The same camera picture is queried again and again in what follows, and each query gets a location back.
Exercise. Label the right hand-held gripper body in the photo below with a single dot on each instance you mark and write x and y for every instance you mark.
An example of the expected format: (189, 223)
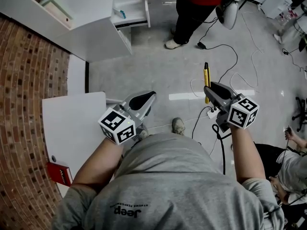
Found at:
(242, 114)

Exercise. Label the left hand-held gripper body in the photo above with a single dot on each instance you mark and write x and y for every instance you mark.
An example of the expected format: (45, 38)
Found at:
(117, 128)

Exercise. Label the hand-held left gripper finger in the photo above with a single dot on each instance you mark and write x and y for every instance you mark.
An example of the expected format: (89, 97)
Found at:
(135, 96)
(147, 110)

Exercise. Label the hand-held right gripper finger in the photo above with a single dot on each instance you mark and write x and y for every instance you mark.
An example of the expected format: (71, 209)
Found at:
(225, 90)
(212, 99)

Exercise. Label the yellow black utility knife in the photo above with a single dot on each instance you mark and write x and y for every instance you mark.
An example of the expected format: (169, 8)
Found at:
(206, 77)

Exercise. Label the person's left forearm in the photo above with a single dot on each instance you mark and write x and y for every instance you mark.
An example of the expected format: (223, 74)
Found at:
(98, 164)

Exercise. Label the person's right forearm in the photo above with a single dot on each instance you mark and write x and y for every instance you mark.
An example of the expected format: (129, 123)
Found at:
(247, 157)

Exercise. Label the white power strip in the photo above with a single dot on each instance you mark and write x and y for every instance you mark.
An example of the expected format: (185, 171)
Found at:
(211, 114)

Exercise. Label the person's left shoe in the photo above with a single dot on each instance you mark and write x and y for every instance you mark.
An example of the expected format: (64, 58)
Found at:
(143, 133)

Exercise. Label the person's shoe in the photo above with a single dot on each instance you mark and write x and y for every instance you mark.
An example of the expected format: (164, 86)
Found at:
(143, 133)
(178, 126)

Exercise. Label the person's right shoe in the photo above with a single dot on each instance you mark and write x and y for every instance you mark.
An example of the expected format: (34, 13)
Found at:
(178, 126)

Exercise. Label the black power adapter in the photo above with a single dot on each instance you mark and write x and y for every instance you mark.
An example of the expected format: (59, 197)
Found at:
(201, 45)

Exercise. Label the black chair base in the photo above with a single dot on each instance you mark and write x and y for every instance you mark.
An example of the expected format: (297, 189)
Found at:
(302, 111)

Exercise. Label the grey round desk grommet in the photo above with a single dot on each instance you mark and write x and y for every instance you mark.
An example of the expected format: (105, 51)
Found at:
(53, 158)

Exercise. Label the white cabinet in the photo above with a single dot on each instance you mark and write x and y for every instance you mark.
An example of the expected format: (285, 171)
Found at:
(96, 37)

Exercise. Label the red book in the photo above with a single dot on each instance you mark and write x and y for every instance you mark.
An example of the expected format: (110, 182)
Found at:
(58, 174)

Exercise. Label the white oval device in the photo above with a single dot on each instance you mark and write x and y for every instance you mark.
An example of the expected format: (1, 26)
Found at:
(231, 15)

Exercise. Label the person's grey t-shirt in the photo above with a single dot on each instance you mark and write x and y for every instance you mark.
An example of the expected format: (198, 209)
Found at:
(168, 188)

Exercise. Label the white teal box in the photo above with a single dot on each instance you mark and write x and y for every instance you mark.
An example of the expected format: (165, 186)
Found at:
(120, 13)

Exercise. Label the white open drawer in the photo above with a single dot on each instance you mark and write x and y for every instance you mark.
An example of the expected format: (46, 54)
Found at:
(130, 6)

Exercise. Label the pale green box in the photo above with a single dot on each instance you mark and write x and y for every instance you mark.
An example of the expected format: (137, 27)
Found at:
(57, 9)

